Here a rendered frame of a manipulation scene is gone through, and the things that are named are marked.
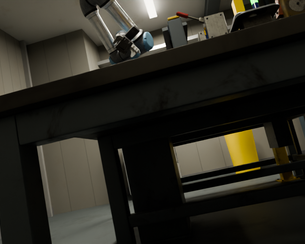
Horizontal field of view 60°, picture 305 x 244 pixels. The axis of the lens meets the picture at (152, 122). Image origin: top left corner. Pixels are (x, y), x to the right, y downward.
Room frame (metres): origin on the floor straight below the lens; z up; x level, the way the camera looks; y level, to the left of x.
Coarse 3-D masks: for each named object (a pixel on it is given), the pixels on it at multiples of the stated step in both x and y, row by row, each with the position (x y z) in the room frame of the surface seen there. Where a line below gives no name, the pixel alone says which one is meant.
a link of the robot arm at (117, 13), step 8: (88, 0) 1.47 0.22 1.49; (96, 0) 1.46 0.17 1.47; (104, 0) 1.45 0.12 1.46; (112, 0) 1.48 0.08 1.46; (104, 8) 1.51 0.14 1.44; (112, 8) 1.50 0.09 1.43; (120, 8) 1.53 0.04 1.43; (112, 16) 1.55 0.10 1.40; (120, 16) 1.54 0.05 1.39; (128, 16) 1.59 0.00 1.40; (120, 24) 1.58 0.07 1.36; (128, 24) 1.59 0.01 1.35; (144, 32) 1.66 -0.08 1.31; (136, 40) 1.65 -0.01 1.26; (144, 40) 1.65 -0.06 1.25; (152, 40) 1.72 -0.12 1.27; (144, 48) 1.69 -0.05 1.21
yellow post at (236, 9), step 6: (234, 0) 2.73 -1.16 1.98; (240, 0) 2.72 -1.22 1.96; (234, 6) 2.73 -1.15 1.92; (240, 6) 2.72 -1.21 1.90; (234, 12) 2.79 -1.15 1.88; (276, 150) 2.73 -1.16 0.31; (282, 150) 2.72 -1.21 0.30; (276, 156) 2.75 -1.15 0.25; (282, 156) 2.73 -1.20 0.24; (276, 162) 2.80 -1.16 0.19; (282, 162) 2.73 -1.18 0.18; (288, 162) 2.72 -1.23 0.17; (282, 174) 2.73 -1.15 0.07; (288, 174) 2.72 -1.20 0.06; (276, 180) 2.84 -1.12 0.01; (282, 180) 2.71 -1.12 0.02; (288, 180) 2.69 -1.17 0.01
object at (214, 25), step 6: (222, 12) 1.13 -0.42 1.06; (204, 18) 1.14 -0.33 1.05; (210, 18) 1.14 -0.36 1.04; (216, 18) 1.13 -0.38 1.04; (222, 18) 1.13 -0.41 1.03; (204, 24) 1.16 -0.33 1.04; (210, 24) 1.14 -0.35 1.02; (216, 24) 1.14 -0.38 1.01; (222, 24) 1.13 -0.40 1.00; (204, 30) 1.17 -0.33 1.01; (210, 30) 1.14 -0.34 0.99; (216, 30) 1.14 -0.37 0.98; (222, 30) 1.13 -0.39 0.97; (210, 36) 1.14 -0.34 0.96
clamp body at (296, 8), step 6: (282, 0) 1.10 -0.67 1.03; (288, 0) 1.10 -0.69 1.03; (294, 0) 1.09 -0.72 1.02; (300, 0) 1.09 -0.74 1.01; (282, 6) 1.11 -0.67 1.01; (288, 6) 1.10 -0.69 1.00; (294, 6) 1.09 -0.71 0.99; (300, 6) 1.09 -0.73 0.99; (288, 12) 1.10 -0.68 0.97; (294, 12) 1.09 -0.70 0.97; (300, 12) 1.09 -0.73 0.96
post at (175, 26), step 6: (180, 18) 1.25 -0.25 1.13; (168, 24) 1.26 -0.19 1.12; (174, 24) 1.25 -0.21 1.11; (180, 24) 1.25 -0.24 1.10; (174, 30) 1.25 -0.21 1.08; (180, 30) 1.25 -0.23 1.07; (174, 36) 1.25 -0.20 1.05; (180, 36) 1.25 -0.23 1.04; (174, 42) 1.26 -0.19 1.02; (180, 42) 1.25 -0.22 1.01; (186, 42) 1.25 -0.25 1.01
